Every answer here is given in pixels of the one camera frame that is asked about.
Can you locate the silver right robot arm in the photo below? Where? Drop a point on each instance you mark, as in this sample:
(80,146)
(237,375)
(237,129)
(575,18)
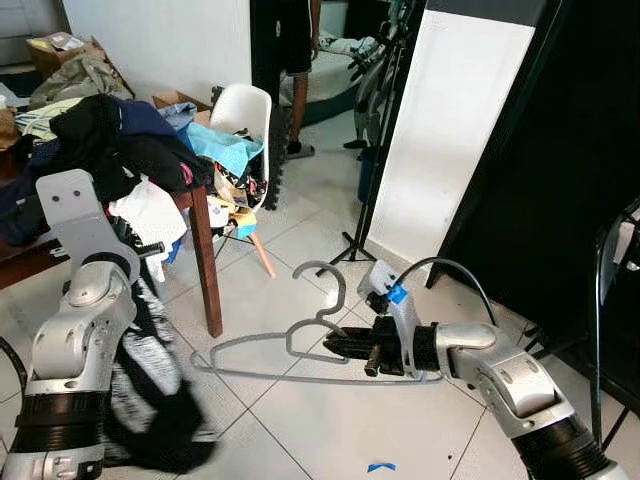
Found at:
(500,370)

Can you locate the plain black garment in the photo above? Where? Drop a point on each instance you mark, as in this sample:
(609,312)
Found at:
(100,135)

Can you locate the open cardboard box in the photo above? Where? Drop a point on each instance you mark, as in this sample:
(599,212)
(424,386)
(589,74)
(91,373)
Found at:
(175,98)

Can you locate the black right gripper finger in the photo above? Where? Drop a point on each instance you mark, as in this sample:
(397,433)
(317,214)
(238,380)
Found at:
(360,353)
(355,337)

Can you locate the black garment white print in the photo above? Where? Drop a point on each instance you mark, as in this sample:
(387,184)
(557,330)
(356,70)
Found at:
(150,400)

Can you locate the large black panel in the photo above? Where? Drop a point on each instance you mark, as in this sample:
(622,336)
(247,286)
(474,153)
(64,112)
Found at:
(560,200)

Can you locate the person in black clothes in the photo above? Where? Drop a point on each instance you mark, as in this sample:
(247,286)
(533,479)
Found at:
(300,110)

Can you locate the black metal frame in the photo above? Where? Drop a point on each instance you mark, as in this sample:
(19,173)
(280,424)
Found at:
(600,320)

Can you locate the white chair orange legs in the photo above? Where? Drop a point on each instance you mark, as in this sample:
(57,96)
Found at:
(245,105)

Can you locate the white rectangular panel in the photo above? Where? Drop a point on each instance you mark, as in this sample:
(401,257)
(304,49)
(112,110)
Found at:
(450,130)

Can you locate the beige clothes pile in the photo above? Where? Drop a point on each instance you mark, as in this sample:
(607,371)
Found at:
(85,80)

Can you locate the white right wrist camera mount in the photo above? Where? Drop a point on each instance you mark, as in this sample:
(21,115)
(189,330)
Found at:
(382,280)

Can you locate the grey clothes hanger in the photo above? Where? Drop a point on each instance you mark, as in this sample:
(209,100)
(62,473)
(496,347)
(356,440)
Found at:
(320,264)

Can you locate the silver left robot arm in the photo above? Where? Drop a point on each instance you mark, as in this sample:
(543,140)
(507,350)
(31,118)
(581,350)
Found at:
(80,340)

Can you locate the teal cloth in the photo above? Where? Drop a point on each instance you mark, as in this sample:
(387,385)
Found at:
(225,148)

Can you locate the navy garment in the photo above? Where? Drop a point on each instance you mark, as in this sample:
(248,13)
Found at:
(150,115)

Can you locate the brown wooden table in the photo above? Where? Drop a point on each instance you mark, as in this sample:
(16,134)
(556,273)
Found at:
(205,270)

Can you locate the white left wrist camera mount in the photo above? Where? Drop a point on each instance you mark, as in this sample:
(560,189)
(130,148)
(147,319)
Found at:
(75,210)

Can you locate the blue tape floor mark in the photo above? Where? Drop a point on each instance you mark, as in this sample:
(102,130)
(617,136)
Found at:
(381,467)

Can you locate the bed with pale sheet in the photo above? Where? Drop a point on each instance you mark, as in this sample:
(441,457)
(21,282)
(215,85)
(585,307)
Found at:
(335,85)

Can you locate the cardboard box with papers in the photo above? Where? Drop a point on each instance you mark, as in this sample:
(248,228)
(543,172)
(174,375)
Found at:
(60,45)

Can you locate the black foam mat stack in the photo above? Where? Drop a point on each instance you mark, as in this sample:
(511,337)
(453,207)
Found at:
(277,160)

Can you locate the black red patterned garment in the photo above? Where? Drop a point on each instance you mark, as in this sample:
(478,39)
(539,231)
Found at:
(245,190)

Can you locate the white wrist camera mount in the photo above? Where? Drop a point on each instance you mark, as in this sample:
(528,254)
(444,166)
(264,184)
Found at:
(382,280)
(75,210)

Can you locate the yellow blue cloth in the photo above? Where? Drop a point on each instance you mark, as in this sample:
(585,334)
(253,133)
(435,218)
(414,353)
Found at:
(245,222)

